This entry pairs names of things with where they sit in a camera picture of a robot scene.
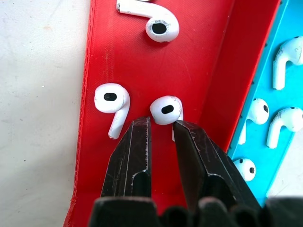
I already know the blue plastic tray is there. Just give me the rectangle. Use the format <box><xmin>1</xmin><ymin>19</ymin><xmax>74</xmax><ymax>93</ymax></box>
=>
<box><xmin>227</xmin><ymin>0</ymin><xmax>303</xmax><ymax>207</ymax></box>

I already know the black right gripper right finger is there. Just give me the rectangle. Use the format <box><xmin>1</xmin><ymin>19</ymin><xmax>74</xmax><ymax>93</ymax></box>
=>
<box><xmin>172</xmin><ymin>120</ymin><xmax>262</xmax><ymax>211</ymax></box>

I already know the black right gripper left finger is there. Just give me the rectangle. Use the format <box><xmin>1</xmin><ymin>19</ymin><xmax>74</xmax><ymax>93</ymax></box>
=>
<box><xmin>100</xmin><ymin>116</ymin><xmax>152</xmax><ymax>201</ymax></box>

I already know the white earbud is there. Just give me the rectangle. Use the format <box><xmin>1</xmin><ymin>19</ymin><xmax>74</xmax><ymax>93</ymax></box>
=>
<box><xmin>238</xmin><ymin>98</ymin><xmax>270</xmax><ymax>145</ymax></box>
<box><xmin>266</xmin><ymin>106</ymin><xmax>303</xmax><ymax>149</ymax></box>
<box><xmin>233</xmin><ymin>158</ymin><xmax>257</xmax><ymax>182</ymax></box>
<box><xmin>94</xmin><ymin>82</ymin><xmax>131</xmax><ymax>140</ymax></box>
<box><xmin>149</xmin><ymin>95</ymin><xmax>184</xmax><ymax>142</ymax></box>
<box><xmin>116</xmin><ymin>0</ymin><xmax>180</xmax><ymax>43</ymax></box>
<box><xmin>272</xmin><ymin>36</ymin><xmax>303</xmax><ymax>91</ymax></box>

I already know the red plastic tray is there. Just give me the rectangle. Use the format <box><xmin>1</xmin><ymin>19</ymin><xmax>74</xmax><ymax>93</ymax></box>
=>
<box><xmin>63</xmin><ymin>0</ymin><xmax>282</xmax><ymax>227</ymax></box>

